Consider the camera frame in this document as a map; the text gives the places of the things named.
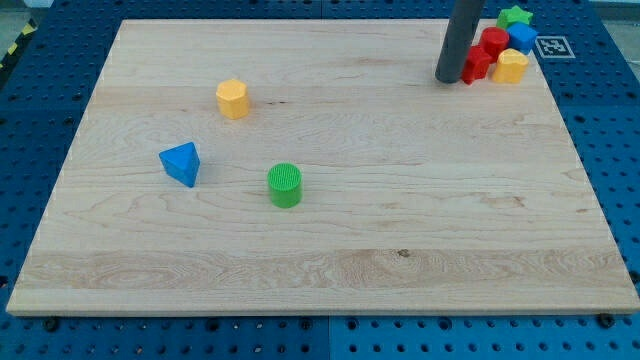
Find yellow heart block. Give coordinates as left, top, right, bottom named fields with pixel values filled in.
left=491, top=48, right=529, bottom=84

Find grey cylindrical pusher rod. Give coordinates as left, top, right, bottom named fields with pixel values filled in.
left=435, top=0, right=486, bottom=84

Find green cylinder block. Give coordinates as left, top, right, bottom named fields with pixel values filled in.
left=267, top=163, right=302, bottom=208

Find green star block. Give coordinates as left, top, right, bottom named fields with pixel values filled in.
left=496, top=5, right=534, bottom=29

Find light wooden board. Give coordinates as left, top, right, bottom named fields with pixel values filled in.
left=7, top=20, right=639, bottom=317

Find white fiducial marker tag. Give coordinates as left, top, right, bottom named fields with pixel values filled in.
left=535, top=36, right=575, bottom=59

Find yellow hexagon block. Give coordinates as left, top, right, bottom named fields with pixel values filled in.
left=216, top=79, right=250, bottom=120

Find red cylinder block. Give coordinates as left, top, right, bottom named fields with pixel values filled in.
left=479, top=27, right=510, bottom=63

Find blue triangle block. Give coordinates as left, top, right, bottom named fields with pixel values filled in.
left=158, top=142, right=200, bottom=188

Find blue cube block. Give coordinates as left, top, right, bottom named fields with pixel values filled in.
left=506, top=22, right=538, bottom=55

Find red star block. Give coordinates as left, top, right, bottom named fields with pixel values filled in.
left=461, top=45, right=492, bottom=85

